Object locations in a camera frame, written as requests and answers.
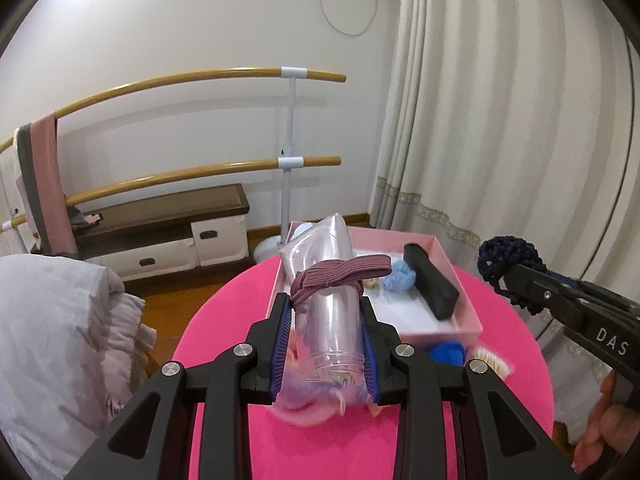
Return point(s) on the white barre post with base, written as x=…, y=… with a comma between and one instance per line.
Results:
x=289, y=125

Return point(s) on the light grey quilt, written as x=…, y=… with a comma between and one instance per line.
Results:
x=60, y=335

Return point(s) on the beige scrunchie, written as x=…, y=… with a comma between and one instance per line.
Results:
x=372, y=284

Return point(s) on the person's right hand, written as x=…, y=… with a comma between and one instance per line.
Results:
x=600, y=430

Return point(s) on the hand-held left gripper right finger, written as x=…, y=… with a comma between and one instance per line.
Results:
x=370, y=360

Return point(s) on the black soft case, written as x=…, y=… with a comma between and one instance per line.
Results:
x=430, y=285

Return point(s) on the light blue scrunchie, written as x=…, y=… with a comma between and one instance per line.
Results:
x=400, y=277

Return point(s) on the navy crochet scrunchie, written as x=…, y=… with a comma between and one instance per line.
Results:
x=500, y=255

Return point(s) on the pink cardboard box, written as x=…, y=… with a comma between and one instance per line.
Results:
x=440, y=332

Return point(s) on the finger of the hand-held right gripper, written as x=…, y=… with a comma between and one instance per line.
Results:
x=545, y=302
x=550, y=280

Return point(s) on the cream curtain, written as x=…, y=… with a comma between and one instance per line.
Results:
x=500, y=110

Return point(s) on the wooden bench cabinet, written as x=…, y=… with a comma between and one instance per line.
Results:
x=165, y=210

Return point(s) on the clear pink plastic bag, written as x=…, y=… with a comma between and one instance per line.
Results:
x=330, y=330

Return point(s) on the long wooden barre rail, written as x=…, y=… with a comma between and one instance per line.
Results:
x=200, y=74

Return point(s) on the royal blue scrunchie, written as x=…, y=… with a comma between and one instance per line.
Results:
x=447, y=352

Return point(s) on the grey hanging cloth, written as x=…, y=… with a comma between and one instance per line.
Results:
x=25, y=170

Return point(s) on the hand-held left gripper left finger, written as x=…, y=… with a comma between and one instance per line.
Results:
x=282, y=345

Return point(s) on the pink hanging cloth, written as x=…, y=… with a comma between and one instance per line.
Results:
x=50, y=185

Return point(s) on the mauve elastic headband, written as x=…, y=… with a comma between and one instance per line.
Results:
x=345, y=270

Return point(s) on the short wooden barre rail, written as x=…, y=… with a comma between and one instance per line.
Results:
x=200, y=170

